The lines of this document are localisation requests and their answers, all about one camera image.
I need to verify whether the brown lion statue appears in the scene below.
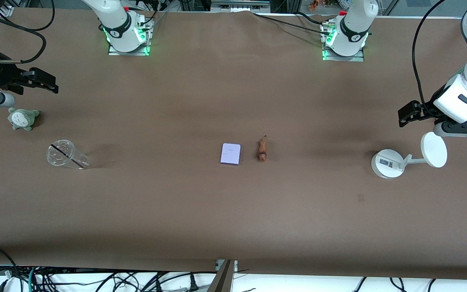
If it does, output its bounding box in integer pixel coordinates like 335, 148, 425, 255
256, 135, 268, 163

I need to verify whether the grey green plush toy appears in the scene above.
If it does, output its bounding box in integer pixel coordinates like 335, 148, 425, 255
8, 107, 40, 131

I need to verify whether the white round stand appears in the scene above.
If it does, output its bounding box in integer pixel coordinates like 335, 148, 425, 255
371, 132, 448, 179

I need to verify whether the black straw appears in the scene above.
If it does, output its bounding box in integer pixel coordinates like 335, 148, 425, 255
50, 144, 86, 169

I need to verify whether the clear plastic cup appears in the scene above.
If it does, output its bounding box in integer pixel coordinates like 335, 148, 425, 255
47, 140, 90, 170

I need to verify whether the brown table cover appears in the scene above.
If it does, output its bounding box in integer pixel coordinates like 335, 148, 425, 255
0, 7, 467, 280

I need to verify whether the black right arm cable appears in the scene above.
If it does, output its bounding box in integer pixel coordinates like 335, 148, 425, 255
0, 0, 56, 64

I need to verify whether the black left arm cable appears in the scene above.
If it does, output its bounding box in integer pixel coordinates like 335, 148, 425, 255
412, 0, 449, 107

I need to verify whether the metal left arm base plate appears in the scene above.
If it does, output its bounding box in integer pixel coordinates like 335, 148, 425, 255
321, 22, 365, 62

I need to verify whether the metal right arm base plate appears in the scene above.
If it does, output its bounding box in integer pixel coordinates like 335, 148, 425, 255
108, 16, 152, 56

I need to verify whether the black cable to arm base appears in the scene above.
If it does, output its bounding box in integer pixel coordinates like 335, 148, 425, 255
252, 11, 335, 35

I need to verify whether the aluminium frame profile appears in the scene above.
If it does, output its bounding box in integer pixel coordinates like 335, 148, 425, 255
211, 0, 271, 13

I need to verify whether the aluminium frame leg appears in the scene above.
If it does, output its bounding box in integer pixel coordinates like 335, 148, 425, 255
207, 260, 238, 292

